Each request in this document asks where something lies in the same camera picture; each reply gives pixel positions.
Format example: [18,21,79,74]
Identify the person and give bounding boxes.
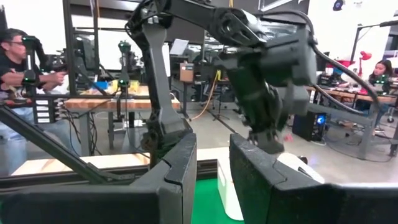
[0,27,81,177]
[368,58,396,94]

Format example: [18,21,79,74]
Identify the yellow hanging cable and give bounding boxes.
[190,70,222,122]

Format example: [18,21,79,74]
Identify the brown cardboard box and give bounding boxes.
[179,62,195,83]

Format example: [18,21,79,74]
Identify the black box with white labels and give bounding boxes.
[32,95,58,124]

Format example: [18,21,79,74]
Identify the wooden desk top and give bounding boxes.
[306,85,398,105]

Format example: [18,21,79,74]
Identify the black aluminium table frame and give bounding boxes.
[0,105,218,195]

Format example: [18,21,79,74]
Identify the red desk lamp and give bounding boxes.
[357,50,373,77]

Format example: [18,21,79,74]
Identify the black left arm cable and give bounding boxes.
[257,9,382,116]

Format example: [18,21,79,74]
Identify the black metal rack frame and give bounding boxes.
[62,0,102,96]

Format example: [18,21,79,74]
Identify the black device with blue light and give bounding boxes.
[292,111,328,142]

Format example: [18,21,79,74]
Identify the wooden workbench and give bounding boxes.
[63,85,182,156]

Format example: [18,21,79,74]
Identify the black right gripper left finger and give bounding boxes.
[129,133,198,224]

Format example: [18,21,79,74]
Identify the white tilted panel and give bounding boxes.
[169,38,190,57]

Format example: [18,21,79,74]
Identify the white plastic bin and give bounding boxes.
[216,151,326,222]

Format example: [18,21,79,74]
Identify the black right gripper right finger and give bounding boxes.
[229,133,326,224]

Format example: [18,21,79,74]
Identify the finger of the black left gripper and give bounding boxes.
[259,130,285,156]
[247,129,264,146]

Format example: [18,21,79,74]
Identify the grey metal stand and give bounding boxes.
[306,93,398,160]

